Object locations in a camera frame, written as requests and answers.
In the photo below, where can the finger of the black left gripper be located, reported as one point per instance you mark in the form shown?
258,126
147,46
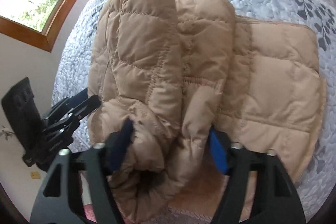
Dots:
71,110

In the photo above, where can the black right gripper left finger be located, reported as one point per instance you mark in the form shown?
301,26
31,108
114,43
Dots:
59,197

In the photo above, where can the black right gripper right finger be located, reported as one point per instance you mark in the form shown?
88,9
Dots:
276,199

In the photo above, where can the beige quilted jacket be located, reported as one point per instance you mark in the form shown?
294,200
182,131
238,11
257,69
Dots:
178,67

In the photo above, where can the pink sleeve forearm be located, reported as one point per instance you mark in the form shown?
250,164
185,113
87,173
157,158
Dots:
89,213

